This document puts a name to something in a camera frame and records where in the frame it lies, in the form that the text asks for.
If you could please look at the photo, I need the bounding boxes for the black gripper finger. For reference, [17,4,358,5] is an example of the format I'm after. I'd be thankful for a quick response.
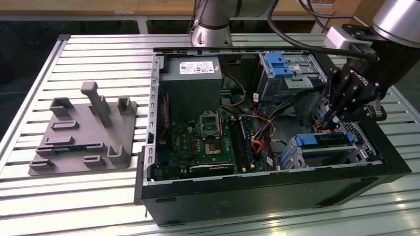
[329,78,358,128]
[321,66,345,128]

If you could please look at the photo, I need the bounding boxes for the hard disk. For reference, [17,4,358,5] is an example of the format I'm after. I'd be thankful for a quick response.
[293,132,357,148]

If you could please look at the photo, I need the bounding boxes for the grey disk bay cage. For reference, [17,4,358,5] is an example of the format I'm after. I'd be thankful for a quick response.
[278,132,384,171]

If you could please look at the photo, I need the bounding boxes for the black RAM slot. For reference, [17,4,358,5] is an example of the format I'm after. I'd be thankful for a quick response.
[228,117,249,173]

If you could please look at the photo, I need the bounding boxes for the grey optical drive bay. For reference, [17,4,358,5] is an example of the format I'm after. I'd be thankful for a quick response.
[257,53,330,104]

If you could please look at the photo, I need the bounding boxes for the blue drive bay latch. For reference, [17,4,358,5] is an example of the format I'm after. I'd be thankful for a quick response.
[264,53,294,78]

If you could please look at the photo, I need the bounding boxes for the wooden cabinet panel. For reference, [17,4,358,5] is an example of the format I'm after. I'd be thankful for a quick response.
[322,0,381,35]

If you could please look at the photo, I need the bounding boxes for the CPU socket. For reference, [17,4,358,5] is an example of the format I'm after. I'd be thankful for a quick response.
[198,110,224,139]

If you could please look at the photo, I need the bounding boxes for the grey power supply unit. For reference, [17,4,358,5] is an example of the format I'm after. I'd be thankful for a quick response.
[158,56,224,122]

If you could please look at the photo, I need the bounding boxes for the square brown motherboard chip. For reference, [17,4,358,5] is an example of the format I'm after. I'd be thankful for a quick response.
[204,143,222,156]

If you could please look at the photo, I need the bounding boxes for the green motherboard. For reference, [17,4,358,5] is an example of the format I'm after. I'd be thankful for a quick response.
[156,108,273,176]

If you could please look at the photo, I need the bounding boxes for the black open PC case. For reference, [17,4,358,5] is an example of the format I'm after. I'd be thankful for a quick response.
[133,45,413,227]

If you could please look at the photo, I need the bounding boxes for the grey parts rack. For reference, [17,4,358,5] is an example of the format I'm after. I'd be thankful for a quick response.
[28,81,138,177]

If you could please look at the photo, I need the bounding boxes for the wooden workbench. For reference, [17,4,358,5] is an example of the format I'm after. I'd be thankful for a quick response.
[0,0,336,34]

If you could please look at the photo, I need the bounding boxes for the RAM stick in rack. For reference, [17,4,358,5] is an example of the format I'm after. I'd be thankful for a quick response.
[52,146,88,152]

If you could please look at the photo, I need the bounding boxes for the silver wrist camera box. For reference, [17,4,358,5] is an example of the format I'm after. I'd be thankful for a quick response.
[324,24,380,62]

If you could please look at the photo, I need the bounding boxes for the red black wire bundle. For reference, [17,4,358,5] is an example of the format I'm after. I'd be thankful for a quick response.
[253,115,277,148]

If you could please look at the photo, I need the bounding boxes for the yellow black power wires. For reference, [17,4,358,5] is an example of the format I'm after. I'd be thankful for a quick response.
[218,73,248,109]

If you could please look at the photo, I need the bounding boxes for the thin black camera cable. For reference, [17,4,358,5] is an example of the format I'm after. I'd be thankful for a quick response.
[297,0,374,32]

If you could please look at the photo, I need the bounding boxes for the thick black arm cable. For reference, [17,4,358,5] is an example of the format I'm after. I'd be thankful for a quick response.
[265,0,380,62]

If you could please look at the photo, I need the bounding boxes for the orange SATA wire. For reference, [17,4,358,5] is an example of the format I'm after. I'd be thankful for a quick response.
[250,140,265,157]

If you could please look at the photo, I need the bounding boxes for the thin cable at arm foot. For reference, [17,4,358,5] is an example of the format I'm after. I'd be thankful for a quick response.
[185,0,210,43]

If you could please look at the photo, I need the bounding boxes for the thin red wire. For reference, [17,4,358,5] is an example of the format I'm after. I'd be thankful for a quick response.
[162,94,172,129]

